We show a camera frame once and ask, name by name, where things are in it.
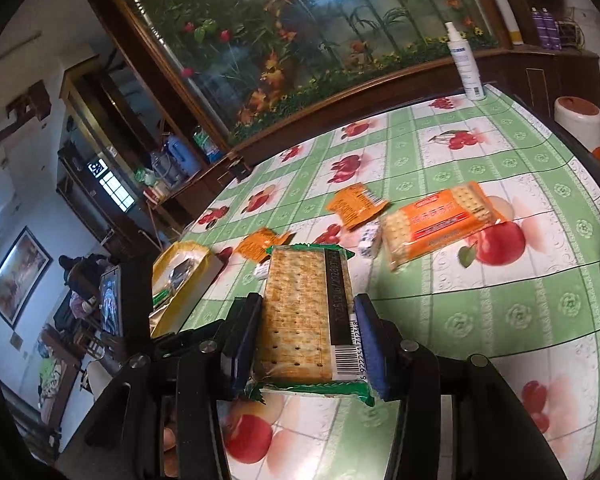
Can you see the blue water jug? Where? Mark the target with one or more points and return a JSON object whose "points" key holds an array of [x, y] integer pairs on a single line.
{"points": [[182, 155]]}

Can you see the purple bottles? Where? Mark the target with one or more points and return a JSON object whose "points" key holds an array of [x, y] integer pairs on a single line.
{"points": [[547, 29]]}

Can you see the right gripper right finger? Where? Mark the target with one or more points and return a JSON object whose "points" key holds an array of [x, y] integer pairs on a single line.
{"points": [[376, 346]]}

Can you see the white spray bottle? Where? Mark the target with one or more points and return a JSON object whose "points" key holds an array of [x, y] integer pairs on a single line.
{"points": [[465, 63]]}

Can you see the silver foil snack pack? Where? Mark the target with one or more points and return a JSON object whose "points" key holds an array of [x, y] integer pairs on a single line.
{"points": [[180, 273]]}

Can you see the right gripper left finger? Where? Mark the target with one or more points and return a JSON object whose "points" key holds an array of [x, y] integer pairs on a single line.
{"points": [[238, 335]]}

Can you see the framed wall painting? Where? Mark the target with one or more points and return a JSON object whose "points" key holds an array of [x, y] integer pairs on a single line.
{"points": [[21, 270]]}

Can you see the seated person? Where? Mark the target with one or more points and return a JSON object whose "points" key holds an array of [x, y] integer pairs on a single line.
{"points": [[82, 276]]}

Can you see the orange cracker pack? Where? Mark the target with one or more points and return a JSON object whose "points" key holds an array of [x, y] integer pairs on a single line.
{"points": [[435, 221]]}

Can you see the orange snack sachet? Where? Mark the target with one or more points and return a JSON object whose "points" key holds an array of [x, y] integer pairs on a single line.
{"points": [[255, 246], [356, 205]]}

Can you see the yellow tray box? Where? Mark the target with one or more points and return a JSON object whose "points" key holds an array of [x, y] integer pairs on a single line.
{"points": [[172, 309]]}

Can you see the white orange stool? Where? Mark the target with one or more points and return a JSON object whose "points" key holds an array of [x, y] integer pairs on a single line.
{"points": [[581, 119]]}

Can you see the green tablecloth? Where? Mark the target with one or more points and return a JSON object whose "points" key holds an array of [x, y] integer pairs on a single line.
{"points": [[527, 298]]}

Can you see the small white candy packet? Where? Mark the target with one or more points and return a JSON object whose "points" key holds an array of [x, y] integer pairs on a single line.
{"points": [[370, 240]]}

